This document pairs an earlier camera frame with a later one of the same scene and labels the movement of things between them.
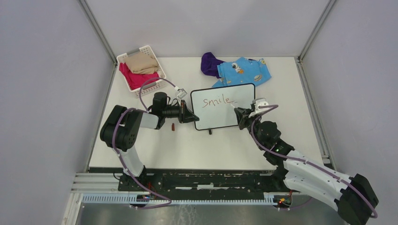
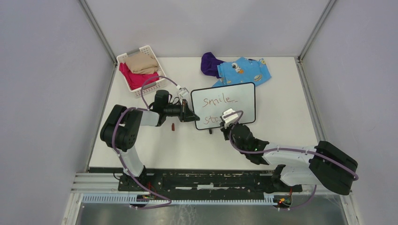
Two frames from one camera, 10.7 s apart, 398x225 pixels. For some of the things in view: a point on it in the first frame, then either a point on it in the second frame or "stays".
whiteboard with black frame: [213, 106] stays
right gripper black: [242, 116] -> [225, 130]
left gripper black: [185, 115] stays
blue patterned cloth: [241, 71] stays
